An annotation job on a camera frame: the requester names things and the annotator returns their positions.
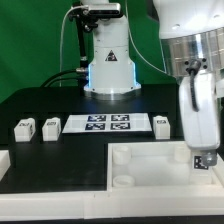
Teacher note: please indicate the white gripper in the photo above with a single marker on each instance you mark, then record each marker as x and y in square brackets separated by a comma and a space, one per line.
[201, 128]

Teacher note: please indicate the white square table top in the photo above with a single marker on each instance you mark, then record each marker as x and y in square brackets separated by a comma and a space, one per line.
[153, 164]

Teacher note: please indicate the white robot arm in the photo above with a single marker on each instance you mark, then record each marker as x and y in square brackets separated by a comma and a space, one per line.
[191, 34]

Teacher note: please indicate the white sheet with tags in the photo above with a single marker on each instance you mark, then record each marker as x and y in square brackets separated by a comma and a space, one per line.
[96, 123]

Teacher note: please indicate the white left fence piece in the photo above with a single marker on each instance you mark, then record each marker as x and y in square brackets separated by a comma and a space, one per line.
[4, 162]

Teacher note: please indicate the white front fence rail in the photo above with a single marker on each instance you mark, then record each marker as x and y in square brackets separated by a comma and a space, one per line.
[161, 201]

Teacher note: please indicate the black camera on mount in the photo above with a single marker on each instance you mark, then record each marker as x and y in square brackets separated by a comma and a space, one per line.
[109, 10]

